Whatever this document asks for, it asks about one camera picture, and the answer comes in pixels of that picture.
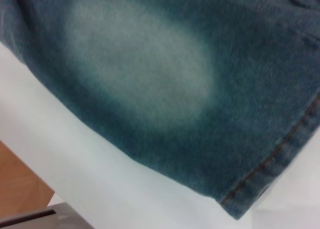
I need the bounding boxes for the blue denim shorts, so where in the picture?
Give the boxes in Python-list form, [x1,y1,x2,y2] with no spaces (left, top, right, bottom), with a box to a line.
[0,0,320,215]

